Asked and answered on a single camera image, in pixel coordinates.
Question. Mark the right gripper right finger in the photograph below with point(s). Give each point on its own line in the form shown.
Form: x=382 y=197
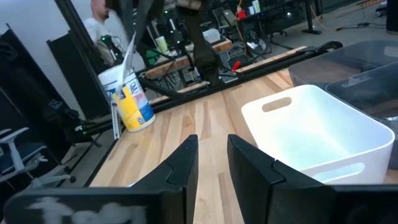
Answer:
x=258 y=186

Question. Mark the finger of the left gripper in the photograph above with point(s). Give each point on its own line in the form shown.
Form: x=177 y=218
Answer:
x=127 y=15
x=150 y=18

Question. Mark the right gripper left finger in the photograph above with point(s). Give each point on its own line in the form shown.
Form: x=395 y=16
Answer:
x=177 y=186

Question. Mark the white packet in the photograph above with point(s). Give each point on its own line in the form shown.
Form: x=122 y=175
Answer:
x=128 y=62

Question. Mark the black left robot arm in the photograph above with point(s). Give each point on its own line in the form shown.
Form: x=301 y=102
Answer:
x=202 y=53

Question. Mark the pale green cup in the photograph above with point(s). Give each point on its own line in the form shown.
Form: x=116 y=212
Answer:
x=161 y=43

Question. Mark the person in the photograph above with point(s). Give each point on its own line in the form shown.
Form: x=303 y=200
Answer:
x=96 y=28

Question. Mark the white box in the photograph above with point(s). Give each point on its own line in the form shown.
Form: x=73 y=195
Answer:
x=213 y=35

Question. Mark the white plastic bin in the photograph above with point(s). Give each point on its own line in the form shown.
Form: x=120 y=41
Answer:
x=311 y=133

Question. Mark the wooden background table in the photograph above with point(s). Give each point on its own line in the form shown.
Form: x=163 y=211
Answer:
x=224 y=46

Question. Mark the yellow disinfectant wipes canister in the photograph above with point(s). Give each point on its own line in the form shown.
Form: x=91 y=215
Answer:
x=133 y=102

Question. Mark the red clip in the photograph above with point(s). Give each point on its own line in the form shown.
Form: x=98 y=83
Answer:
x=236 y=66

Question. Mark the black panel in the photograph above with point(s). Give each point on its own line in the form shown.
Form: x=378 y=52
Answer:
x=25 y=93

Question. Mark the dark grey storage bin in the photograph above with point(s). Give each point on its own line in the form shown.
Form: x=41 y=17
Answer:
x=393 y=143
x=342 y=65
x=367 y=90

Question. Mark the black table leg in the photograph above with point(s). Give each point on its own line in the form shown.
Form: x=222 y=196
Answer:
x=311 y=15

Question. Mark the white office chair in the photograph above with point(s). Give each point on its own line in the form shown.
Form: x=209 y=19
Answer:
x=15 y=155

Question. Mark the black aluminium table frame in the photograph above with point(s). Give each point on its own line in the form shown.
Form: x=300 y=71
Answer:
x=273 y=68

